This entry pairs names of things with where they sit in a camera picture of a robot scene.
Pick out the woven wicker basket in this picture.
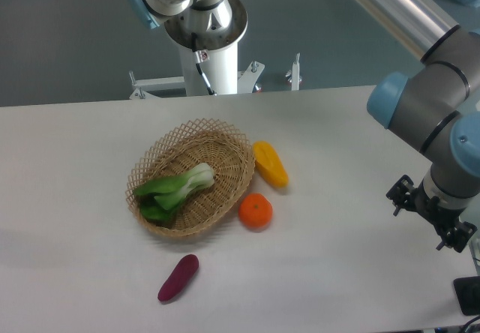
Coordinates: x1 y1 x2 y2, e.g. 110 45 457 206
126 118 255 239

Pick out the black device at table edge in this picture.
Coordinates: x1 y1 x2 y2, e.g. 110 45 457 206
453 276 479 316

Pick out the orange tangerine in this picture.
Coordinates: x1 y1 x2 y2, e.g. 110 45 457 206
238 193 273 230

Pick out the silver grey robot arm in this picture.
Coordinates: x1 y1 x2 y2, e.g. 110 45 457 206
129 0 479 251

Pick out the purple sweet potato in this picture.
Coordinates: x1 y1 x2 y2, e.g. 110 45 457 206
157 254 200 303

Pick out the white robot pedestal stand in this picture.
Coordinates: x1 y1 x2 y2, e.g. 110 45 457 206
128 32 305 100

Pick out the green bok choy vegetable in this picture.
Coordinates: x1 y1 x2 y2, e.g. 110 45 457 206
133 163 215 224

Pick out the yellow toy vegetable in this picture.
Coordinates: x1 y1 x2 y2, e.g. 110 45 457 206
253 141 290 188

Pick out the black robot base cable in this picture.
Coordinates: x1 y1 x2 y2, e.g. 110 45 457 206
190 31 218 97

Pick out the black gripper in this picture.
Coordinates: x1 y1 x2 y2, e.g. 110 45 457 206
386 175 477 253

